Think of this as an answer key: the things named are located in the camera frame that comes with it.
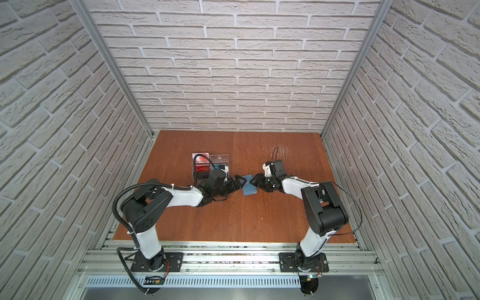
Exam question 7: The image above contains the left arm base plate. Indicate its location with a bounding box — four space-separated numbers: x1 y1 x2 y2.
130 252 184 273

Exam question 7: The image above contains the left black corrugated cable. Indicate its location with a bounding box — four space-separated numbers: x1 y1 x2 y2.
111 152 218 295

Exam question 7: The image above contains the blue leather card holder wallet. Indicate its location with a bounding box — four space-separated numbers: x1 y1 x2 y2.
242 174 258 196

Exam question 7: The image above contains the clear acrylic card organizer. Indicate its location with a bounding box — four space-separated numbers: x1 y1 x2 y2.
192 154 230 182

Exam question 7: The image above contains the aluminium rail frame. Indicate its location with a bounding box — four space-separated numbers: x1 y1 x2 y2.
77 240 385 275

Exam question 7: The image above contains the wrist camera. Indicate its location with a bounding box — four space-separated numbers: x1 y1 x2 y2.
216 164 229 176
262 161 273 178

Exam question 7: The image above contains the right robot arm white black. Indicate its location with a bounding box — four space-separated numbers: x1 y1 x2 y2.
250 160 349 270

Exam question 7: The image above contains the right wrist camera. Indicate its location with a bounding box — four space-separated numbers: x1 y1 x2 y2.
262 161 273 178

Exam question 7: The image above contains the red white card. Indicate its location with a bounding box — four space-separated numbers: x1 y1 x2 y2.
192 152 210 165

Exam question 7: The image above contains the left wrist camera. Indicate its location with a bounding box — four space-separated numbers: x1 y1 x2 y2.
216 164 229 176

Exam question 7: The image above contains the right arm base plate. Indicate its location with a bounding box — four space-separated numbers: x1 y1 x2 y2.
279 251 330 274

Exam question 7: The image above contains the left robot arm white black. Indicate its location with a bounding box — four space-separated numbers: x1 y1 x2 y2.
112 169 247 265

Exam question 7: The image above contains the right thin black cable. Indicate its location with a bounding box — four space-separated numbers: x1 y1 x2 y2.
270 147 364 237

